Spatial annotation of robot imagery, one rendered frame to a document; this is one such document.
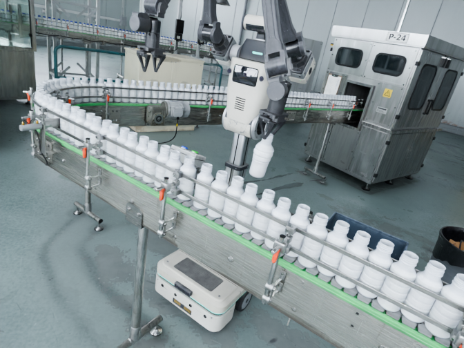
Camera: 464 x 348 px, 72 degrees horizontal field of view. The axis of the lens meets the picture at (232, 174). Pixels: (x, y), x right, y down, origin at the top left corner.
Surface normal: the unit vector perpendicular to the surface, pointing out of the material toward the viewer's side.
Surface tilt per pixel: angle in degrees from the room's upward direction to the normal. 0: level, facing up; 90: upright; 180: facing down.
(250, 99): 90
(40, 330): 0
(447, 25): 90
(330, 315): 90
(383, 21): 90
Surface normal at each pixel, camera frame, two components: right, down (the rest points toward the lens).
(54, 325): 0.17, -0.91
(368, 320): -0.56, 0.23
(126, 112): 0.60, 0.40
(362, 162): -0.77, 0.10
